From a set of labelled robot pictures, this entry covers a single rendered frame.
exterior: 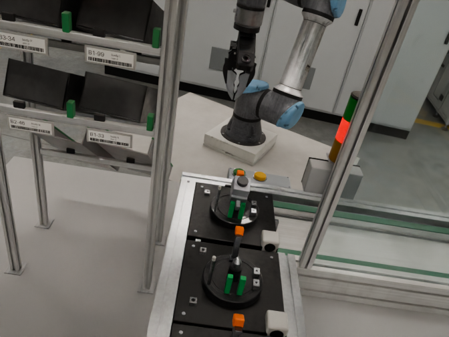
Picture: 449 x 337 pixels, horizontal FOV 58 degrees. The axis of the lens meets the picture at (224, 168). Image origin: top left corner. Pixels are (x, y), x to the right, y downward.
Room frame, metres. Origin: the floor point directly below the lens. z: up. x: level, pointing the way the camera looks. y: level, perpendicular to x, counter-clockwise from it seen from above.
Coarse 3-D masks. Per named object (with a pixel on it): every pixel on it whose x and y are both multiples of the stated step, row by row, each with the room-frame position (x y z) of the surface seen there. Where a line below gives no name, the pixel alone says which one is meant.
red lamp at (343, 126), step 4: (344, 120) 0.79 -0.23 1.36; (340, 124) 0.79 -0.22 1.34; (344, 124) 0.78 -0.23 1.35; (348, 124) 0.78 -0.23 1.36; (340, 128) 0.79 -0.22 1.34; (344, 128) 0.78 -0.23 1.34; (340, 132) 0.78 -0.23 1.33; (344, 132) 0.78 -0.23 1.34; (336, 136) 0.79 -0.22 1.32; (340, 136) 0.78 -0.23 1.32; (344, 136) 0.78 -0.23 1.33; (340, 140) 0.78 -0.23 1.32
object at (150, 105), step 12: (84, 84) 0.74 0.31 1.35; (96, 84) 0.74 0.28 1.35; (108, 84) 0.73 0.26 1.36; (120, 84) 0.73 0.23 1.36; (132, 84) 0.73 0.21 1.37; (84, 96) 0.72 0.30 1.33; (96, 96) 0.72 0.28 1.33; (108, 96) 0.72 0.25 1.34; (120, 96) 0.72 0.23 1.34; (132, 96) 0.72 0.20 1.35; (144, 96) 0.72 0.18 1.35; (156, 96) 0.79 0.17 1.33; (84, 108) 0.71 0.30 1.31; (96, 108) 0.71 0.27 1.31; (108, 108) 0.71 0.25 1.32; (120, 108) 0.71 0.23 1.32; (132, 108) 0.71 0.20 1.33; (144, 108) 0.72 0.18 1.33; (132, 120) 0.70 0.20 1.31; (144, 120) 0.73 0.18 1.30
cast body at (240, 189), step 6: (234, 180) 0.88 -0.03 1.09; (240, 180) 0.88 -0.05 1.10; (246, 180) 0.88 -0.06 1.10; (234, 186) 0.86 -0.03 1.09; (240, 186) 0.87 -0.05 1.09; (246, 186) 0.87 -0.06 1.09; (234, 192) 0.86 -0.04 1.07; (240, 192) 0.86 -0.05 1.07; (246, 192) 0.86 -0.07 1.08; (234, 198) 0.86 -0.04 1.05; (240, 198) 0.86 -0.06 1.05; (246, 198) 0.87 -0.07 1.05; (240, 204) 0.87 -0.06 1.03
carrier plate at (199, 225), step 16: (224, 192) 0.99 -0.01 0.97; (256, 192) 1.02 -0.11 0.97; (192, 208) 0.88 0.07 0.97; (208, 208) 0.90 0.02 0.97; (272, 208) 0.96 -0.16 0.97; (192, 224) 0.82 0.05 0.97; (208, 224) 0.83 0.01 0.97; (256, 224) 0.87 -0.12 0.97; (272, 224) 0.88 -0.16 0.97; (192, 240) 0.77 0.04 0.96; (208, 240) 0.78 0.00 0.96; (224, 240) 0.78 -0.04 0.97; (256, 240) 0.80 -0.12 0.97
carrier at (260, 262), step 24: (192, 264) 0.68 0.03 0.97; (216, 264) 0.68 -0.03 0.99; (240, 264) 0.64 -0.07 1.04; (264, 264) 0.72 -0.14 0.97; (192, 288) 0.61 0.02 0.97; (216, 288) 0.61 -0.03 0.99; (240, 288) 0.60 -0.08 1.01; (264, 288) 0.65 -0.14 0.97; (192, 312) 0.55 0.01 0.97; (216, 312) 0.56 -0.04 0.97; (240, 312) 0.57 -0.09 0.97; (264, 312) 0.58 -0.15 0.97
